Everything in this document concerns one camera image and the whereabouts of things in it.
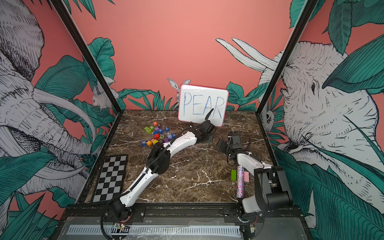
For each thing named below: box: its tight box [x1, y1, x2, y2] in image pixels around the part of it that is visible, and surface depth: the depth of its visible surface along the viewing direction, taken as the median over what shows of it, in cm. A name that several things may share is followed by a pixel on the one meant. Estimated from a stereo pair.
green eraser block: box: [231, 169, 237, 181], surface depth 89 cm
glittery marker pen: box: [236, 165, 245, 199], surface depth 84 cm
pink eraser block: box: [244, 171, 250, 182], surface depth 87 cm
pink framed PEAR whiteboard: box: [178, 84, 229, 127], surface depth 108 cm
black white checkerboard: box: [92, 154, 128, 203], surface depth 85 cm
